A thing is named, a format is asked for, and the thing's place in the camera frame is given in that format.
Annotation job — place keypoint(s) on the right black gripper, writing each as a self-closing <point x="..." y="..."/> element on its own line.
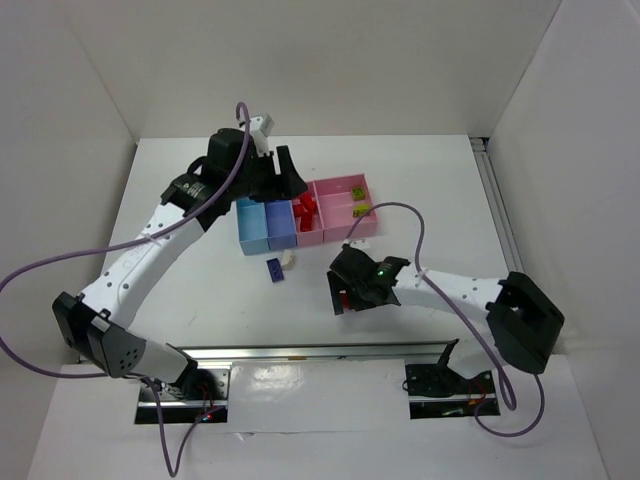
<point x="347" y="282"/>

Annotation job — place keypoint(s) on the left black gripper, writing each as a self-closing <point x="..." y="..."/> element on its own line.
<point x="270" y="176"/>

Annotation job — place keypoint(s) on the red rectangular lego brick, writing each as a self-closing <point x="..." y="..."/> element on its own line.
<point x="345" y="301"/>

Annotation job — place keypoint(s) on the red round lego piece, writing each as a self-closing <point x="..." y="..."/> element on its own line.
<point x="304" y="211"/>

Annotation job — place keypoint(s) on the green lego brick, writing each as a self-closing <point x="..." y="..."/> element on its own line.
<point x="360" y="210"/>
<point x="358" y="194"/>

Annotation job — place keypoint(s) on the blue lego brick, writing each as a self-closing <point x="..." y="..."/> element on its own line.
<point x="275" y="270"/>

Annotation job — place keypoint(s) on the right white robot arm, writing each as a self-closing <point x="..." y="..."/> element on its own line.
<point x="513" y="322"/>

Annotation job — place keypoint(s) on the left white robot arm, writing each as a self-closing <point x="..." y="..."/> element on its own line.
<point x="96" y="321"/>

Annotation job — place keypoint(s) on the small pink bin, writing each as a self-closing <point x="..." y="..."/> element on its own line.
<point x="316" y="235"/>

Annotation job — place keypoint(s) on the dark blue bin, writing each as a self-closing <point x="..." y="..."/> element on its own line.
<point x="281" y="225"/>

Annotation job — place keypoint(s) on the large pink bin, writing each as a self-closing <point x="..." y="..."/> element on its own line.
<point x="336" y="204"/>

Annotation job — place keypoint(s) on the light blue bin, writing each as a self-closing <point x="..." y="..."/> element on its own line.
<point x="252" y="227"/>

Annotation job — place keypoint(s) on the white lego brick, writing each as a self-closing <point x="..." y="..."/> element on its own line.
<point x="287" y="260"/>

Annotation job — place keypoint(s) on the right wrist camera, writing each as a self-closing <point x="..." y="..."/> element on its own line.
<point x="361" y="244"/>

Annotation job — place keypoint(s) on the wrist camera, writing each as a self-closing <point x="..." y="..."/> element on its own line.
<point x="361" y="244"/>
<point x="260" y="127"/>

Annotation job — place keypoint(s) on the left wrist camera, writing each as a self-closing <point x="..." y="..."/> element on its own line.
<point x="260" y="127"/>

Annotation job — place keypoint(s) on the aluminium rail front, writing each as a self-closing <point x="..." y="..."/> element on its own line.
<point x="334" y="351"/>

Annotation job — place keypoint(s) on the aluminium rail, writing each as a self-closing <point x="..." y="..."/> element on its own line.
<point x="496" y="203"/>
<point x="334" y="351"/>

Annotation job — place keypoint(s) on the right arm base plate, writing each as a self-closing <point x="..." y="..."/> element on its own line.
<point x="438" y="393"/>

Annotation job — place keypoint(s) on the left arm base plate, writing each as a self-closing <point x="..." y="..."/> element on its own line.
<point x="208" y="398"/>

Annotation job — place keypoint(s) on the aluminium rail right side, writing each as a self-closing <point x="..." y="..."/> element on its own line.
<point x="496" y="203"/>

